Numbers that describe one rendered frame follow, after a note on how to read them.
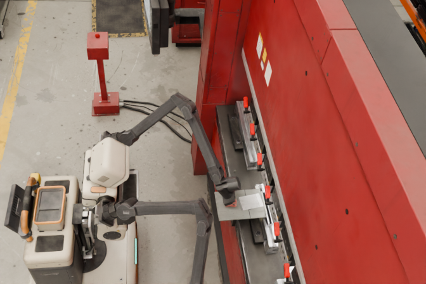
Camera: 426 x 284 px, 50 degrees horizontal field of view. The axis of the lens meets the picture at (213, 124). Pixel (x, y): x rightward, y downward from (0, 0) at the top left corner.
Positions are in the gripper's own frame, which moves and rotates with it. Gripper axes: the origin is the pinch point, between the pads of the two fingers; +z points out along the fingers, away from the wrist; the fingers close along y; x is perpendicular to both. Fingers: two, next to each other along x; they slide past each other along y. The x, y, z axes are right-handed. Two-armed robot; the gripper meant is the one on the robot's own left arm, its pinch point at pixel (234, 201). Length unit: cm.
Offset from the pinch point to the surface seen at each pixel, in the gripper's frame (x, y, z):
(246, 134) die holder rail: -13, 51, 13
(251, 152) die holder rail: -13.2, 36.3, 13.3
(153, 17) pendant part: 9, 96, -65
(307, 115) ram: -56, -15, -70
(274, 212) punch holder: -23.3, -20.6, -12.7
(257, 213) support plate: -9.5, -7.2, 7.7
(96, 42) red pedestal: 81, 161, -22
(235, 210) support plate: 0.7, -4.7, 2.0
